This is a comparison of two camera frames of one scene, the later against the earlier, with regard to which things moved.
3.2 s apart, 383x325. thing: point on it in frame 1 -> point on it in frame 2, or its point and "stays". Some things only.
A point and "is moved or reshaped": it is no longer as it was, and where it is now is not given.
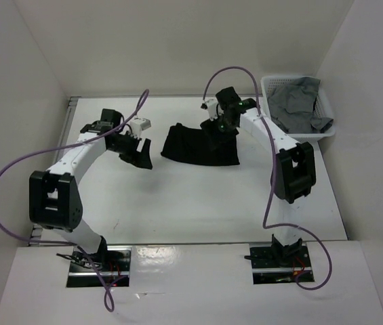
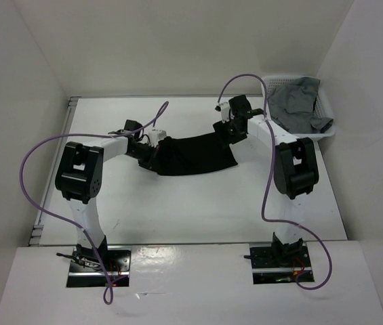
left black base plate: x=110 y=267 stays
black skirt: x=205 y=145 is moved or reshaped
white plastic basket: x=322 y=107 stays
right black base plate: x=279 y=265 stays
